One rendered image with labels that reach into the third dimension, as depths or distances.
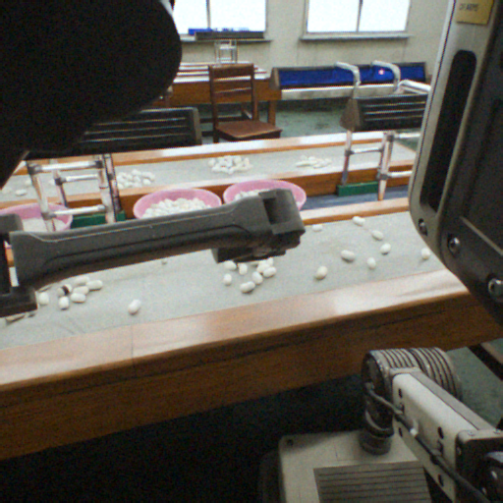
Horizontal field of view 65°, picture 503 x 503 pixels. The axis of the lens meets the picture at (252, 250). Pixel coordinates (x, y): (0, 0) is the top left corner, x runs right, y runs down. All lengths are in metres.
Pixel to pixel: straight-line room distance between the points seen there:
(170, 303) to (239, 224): 0.40
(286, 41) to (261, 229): 5.71
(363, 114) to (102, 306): 0.72
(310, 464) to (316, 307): 0.33
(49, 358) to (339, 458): 0.61
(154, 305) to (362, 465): 0.55
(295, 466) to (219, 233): 0.58
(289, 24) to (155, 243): 5.78
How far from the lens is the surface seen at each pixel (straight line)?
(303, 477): 0.93
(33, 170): 1.09
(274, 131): 3.24
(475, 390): 1.88
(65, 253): 0.49
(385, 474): 0.97
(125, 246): 0.50
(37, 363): 0.80
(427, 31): 7.19
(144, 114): 0.87
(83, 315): 0.91
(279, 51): 6.17
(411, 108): 1.06
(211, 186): 1.39
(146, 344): 0.77
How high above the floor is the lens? 1.29
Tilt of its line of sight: 32 degrees down
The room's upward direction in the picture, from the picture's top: straight up
